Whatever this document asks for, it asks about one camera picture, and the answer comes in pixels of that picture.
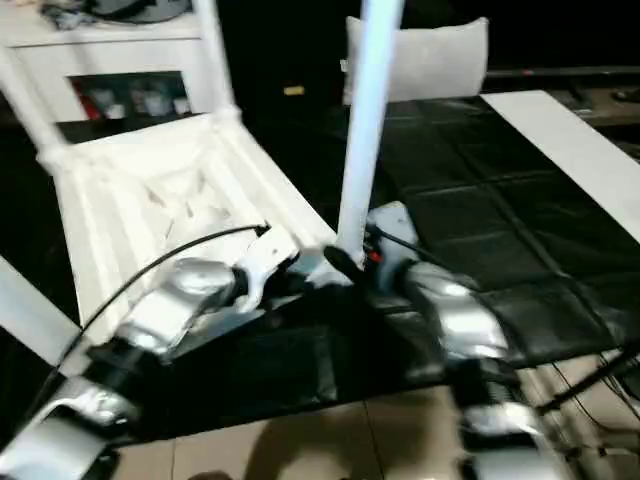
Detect black work mat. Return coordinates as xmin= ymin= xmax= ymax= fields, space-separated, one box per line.
xmin=0 ymin=97 xmax=640 ymax=441

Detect dark crumpled cloth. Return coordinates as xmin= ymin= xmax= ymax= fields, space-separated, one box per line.
xmin=42 ymin=0 xmax=96 ymax=31

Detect black tall furniture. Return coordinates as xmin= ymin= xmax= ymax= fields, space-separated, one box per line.
xmin=219 ymin=0 xmax=640 ymax=106

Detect white flat sheet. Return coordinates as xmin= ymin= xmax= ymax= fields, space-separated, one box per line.
xmin=482 ymin=90 xmax=640 ymax=251

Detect black work table leg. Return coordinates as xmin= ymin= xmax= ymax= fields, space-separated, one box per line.
xmin=539 ymin=349 xmax=640 ymax=416

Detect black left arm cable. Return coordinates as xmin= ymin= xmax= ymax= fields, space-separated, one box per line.
xmin=39 ymin=223 xmax=274 ymax=401

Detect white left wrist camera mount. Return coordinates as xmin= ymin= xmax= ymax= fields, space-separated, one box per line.
xmin=234 ymin=227 xmax=302 ymax=314

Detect white plastic table top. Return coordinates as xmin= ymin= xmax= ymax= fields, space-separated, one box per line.
xmin=37 ymin=110 xmax=359 ymax=376

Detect grey printed cushion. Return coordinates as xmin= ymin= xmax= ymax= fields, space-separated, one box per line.
xmin=342 ymin=16 xmax=490 ymax=105

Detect white plastic table leg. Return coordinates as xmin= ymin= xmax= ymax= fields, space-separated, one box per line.
xmin=194 ymin=0 xmax=242 ymax=125
xmin=335 ymin=0 xmax=405 ymax=264
xmin=0 ymin=47 xmax=72 ymax=172
xmin=0 ymin=254 xmax=84 ymax=367

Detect small red bottle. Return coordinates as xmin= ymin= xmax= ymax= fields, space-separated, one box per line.
xmin=74 ymin=84 xmax=100 ymax=120

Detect thin black floor cables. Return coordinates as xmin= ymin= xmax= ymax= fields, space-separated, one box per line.
xmin=549 ymin=349 xmax=640 ymax=459

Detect white glass-door cabinet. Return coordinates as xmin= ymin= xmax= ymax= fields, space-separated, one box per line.
xmin=0 ymin=0 xmax=236 ymax=124

